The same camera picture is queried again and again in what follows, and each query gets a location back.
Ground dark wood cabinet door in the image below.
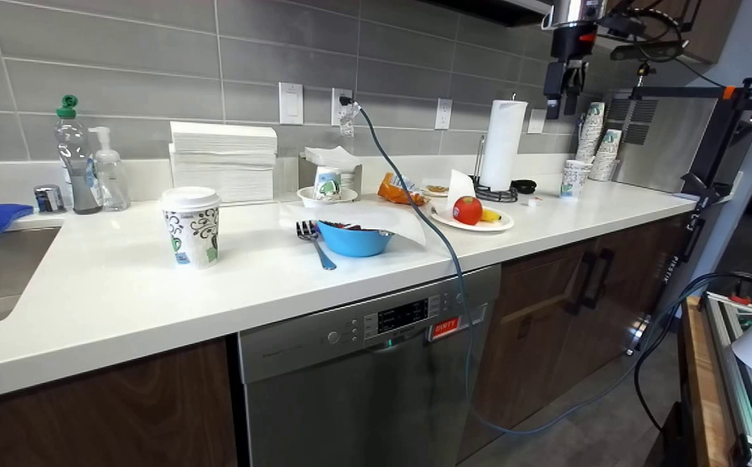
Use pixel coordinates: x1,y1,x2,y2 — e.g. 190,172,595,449
588,213,698,347
0,334,241,467
461,234,595,462

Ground short stack of paper cups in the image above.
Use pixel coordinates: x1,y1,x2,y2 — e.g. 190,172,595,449
592,128,627,185

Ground blue bowl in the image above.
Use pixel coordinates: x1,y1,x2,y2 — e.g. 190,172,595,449
313,218,397,260

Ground white light switch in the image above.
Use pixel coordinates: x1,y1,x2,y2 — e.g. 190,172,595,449
275,81,306,128

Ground grey metal stand post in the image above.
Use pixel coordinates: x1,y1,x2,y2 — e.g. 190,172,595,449
649,108,752,351

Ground wooden cart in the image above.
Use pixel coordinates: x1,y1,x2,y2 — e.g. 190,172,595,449
662,291,752,467

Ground clear soap dispenser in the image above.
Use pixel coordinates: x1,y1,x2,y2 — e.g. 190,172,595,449
87,125,133,213

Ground stack of white napkins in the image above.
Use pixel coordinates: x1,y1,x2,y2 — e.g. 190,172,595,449
166,119,279,208

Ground metal fork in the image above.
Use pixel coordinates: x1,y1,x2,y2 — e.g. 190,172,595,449
293,218,339,273

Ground lidded green print paper cup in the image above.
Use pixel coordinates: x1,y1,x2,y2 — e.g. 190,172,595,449
157,185,225,269

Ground white paper plate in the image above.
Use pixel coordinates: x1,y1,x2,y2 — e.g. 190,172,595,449
426,199,518,237

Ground green cap dish soap bottle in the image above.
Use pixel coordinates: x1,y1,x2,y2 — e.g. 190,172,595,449
52,91,104,218

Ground dark range hood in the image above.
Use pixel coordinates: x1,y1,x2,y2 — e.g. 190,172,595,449
426,0,563,29

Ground black camera stand frame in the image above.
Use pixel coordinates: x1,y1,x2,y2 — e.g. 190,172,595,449
627,74,752,261

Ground stainless steel dishwasher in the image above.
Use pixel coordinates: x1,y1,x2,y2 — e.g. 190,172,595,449
235,261,506,467

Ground white wall outlet with plug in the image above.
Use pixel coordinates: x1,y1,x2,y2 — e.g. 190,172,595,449
330,85,362,129

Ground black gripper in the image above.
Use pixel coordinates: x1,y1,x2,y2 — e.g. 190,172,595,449
542,21,602,122

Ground short printed paper cup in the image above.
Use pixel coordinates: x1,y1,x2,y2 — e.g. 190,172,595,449
558,157,595,202

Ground steel sink basin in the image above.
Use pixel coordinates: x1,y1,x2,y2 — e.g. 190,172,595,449
0,224,64,333

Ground black cabinet handle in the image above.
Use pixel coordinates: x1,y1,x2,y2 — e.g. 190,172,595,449
588,243,617,312
567,250,595,316

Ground crumpled white tissue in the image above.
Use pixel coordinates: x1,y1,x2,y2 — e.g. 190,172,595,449
301,143,362,172

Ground tall stack of paper cups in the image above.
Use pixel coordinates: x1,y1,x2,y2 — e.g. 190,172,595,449
573,99,608,165

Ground small metal faucet knob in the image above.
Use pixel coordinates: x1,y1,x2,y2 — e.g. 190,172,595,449
31,182,68,218

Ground small printed mug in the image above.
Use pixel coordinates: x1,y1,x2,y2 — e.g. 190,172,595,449
310,164,362,204

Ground white paper towel roll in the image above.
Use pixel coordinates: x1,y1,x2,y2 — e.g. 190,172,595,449
476,96,531,194

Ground white saucer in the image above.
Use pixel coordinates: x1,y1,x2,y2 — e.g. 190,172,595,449
295,185,362,209

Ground red apple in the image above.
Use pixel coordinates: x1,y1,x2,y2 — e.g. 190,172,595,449
449,194,484,228

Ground black cable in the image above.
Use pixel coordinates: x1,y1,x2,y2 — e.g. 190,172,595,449
349,100,752,444

